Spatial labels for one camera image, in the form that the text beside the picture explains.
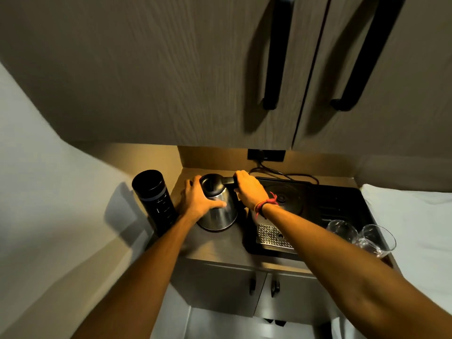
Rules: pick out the black cylindrical flask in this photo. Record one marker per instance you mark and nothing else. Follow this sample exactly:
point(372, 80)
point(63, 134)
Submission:
point(155, 201)

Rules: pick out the stainless steel electric kettle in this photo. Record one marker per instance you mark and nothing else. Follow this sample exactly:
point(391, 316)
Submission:
point(219, 215)

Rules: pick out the black round kettle base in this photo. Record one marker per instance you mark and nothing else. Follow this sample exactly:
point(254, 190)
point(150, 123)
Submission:
point(286, 199)

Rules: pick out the person's right forearm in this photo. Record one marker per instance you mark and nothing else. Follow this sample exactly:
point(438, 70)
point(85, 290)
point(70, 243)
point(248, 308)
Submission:
point(339, 268)

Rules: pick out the person's right fingers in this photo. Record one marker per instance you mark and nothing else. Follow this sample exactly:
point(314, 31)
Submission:
point(243, 177)

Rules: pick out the perforated metal drip grate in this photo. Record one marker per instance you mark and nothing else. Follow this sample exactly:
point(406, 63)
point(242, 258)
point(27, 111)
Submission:
point(270, 237)

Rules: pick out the person's right hand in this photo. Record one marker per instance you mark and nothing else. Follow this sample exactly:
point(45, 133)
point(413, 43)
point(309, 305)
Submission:
point(251, 192)

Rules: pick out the grey lower cabinet door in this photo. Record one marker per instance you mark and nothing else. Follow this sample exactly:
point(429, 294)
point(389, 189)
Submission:
point(303, 300)
point(219, 285)

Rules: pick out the black serving tray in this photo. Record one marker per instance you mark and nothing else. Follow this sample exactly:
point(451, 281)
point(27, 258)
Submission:
point(335, 204)

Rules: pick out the person's left thumb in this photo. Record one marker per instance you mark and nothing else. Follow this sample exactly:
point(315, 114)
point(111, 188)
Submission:
point(215, 205)

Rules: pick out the person's left forearm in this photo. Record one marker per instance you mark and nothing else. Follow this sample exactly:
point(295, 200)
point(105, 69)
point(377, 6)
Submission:
point(144, 275)

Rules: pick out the clear drinking glass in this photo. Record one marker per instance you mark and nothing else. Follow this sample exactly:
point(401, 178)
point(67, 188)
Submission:
point(376, 241)
point(341, 230)

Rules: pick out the wide wooden upper cabinet door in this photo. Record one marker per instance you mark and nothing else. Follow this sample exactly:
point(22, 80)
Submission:
point(148, 67)

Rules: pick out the narrow wooden upper cabinet door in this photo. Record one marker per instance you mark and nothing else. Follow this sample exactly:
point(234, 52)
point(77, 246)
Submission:
point(399, 102)

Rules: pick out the black wall power outlet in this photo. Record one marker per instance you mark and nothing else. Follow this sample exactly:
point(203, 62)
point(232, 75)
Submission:
point(266, 155)

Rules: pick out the person's left hand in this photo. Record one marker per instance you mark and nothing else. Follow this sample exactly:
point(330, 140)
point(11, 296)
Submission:
point(194, 202)

